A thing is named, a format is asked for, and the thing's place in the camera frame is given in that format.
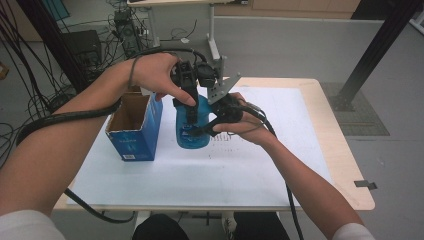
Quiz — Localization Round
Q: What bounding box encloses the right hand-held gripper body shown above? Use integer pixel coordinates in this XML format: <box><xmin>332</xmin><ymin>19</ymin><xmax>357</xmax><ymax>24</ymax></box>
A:
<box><xmin>206</xmin><ymin>73</ymin><xmax>244</xmax><ymax>125</ymax></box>

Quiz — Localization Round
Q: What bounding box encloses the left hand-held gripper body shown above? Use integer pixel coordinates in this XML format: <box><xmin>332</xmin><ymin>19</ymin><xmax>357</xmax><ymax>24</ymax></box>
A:
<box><xmin>171</xmin><ymin>55</ymin><xmax>228</xmax><ymax>98</ymax></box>

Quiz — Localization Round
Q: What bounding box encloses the blue plastic bottle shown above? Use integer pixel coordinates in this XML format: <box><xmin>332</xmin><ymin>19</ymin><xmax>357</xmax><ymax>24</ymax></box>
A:
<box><xmin>175</xmin><ymin>94</ymin><xmax>213</xmax><ymax>150</ymax></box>

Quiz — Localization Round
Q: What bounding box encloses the blue cardboard box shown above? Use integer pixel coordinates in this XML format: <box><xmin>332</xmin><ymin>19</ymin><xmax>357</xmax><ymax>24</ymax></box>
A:
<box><xmin>104</xmin><ymin>85</ymin><xmax>164</xmax><ymax>163</ymax></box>

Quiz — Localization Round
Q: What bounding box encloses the person's right hand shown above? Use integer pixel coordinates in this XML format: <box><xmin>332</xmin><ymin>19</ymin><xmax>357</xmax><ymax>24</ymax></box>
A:
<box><xmin>212</xmin><ymin>92</ymin><xmax>278</xmax><ymax>147</ymax></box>

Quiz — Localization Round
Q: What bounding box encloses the person's left hand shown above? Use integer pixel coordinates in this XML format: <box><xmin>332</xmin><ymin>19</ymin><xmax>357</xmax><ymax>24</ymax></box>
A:
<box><xmin>129</xmin><ymin>52</ymin><xmax>198</xmax><ymax>108</ymax></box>

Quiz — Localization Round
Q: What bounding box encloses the white table mat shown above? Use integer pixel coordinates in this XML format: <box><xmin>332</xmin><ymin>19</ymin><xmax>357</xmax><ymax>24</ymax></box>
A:
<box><xmin>66</xmin><ymin>85</ymin><xmax>333</xmax><ymax>208</ymax></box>

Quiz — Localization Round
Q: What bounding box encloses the white background desk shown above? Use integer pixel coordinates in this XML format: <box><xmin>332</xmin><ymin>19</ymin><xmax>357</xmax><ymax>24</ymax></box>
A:
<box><xmin>126</xmin><ymin>0</ymin><xmax>250</xmax><ymax>62</ymax></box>

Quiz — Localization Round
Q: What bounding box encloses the person's white shoe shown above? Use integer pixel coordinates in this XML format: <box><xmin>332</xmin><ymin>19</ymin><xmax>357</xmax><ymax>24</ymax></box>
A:
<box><xmin>221</xmin><ymin>214</ymin><xmax>238</xmax><ymax>240</ymax></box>

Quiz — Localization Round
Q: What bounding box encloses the person's left leg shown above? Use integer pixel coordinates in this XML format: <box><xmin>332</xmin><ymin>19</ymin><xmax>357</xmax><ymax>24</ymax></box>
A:
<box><xmin>131</xmin><ymin>213</ymin><xmax>190</xmax><ymax>240</ymax></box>

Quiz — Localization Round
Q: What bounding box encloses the person's leg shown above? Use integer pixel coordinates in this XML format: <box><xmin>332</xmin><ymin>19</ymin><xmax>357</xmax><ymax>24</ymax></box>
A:
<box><xmin>131</xmin><ymin>213</ymin><xmax>190</xmax><ymax>240</ymax></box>
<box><xmin>233</xmin><ymin>211</ymin><xmax>292</xmax><ymax>240</ymax></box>

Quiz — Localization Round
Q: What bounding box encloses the black computer tower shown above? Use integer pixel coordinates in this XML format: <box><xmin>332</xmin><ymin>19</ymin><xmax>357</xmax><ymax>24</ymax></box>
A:
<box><xmin>60</xmin><ymin>29</ymin><xmax>103</xmax><ymax>73</ymax></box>

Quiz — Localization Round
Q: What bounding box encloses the person's right leg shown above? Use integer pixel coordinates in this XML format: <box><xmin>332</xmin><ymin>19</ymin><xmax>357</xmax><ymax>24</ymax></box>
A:
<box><xmin>233</xmin><ymin>211</ymin><xmax>292</xmax><ymax>240</ymax></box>

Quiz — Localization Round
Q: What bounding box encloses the wooden cabinet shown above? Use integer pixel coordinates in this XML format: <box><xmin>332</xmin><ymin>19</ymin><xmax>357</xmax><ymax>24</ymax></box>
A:
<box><xmin>214</xmin><ymin>0</ymin><xmax>362</xmax><ymax>20</ymax></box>

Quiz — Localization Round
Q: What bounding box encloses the light wooden table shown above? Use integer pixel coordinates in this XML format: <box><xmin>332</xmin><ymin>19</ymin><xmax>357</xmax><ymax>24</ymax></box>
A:
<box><xmin>53</xmin><ymin>77</ymin><xmax>376</xmax><ymax>213</ymax></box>

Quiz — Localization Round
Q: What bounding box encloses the dark floor mat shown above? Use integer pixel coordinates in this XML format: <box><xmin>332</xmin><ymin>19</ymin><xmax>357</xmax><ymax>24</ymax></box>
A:
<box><xmin>319</xmin><ymin>82</ymin><xmax>391</xmax><ymax>137</ymax></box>

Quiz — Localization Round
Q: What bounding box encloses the grey tape strip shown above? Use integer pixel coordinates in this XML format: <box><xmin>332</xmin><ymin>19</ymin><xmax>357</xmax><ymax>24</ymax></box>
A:
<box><xmin>353</xmin><ymin>179</ymin><xmax>379</xmax><ymax>191</ymax></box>

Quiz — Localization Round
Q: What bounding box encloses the person's right white sleeve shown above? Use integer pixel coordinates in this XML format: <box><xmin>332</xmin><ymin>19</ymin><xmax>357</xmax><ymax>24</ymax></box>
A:
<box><xmin>331</xmin><ymin>222</ymin><xmax>377</xmax><ymax>240</ymax></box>

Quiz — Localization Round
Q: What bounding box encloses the person's white sleeve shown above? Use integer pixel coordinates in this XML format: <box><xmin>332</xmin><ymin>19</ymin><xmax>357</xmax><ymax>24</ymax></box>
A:
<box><xmin>0</xmin><ymin>209</ymin><xmax>67</xmax><ymax>240</ymax></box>
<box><xmin>331</xmin><ymin>222</ymin><xmax>377</xmax><ymax>240</ymax></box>

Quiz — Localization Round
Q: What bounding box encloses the person's left white sleeve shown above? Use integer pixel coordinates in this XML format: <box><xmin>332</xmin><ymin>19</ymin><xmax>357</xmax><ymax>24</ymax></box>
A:
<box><xmin>0</xmin><ymin>209</ymin><xmax>67</xmax><ymax>240</ymax></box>

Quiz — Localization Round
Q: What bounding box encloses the thin grey wrist cord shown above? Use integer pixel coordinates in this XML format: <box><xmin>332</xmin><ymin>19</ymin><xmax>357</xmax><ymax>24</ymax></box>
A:
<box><xmin>127</xmin><ymin>54</ymin><xmax>144</xmax><ymax>90</ymax></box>

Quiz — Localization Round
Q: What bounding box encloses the left gripper thick black cable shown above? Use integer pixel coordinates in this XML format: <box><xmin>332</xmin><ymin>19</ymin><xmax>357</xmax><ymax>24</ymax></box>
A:
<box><xmin>15</xmin><ymin>47</ymin><xmax>208</xmax><ymax>225</ymax></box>

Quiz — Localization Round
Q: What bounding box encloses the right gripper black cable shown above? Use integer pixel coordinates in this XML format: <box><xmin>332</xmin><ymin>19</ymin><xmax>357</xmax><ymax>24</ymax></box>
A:
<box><xmin>244</xmin><ymin>102</ymin><xmax>305</xmax><ymax>240</ymax></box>

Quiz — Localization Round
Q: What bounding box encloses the black metal frame post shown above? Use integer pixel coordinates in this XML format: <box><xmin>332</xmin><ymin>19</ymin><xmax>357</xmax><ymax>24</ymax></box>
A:
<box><xmin>329</xmin><ymin>0</ymin><xmax>424</xmax><ymax>112</ymax></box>
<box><xmin>16</xmin><ymin>0</ymin><xmax>88</xmax><ymax>95</ymax></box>

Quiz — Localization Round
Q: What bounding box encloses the bundle of black floor cables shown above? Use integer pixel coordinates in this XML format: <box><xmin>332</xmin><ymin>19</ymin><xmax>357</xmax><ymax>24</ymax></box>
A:
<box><xmin>0</xmin><ymin>0</ymin><xmax>79</xmax><ymax>164</ymax></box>

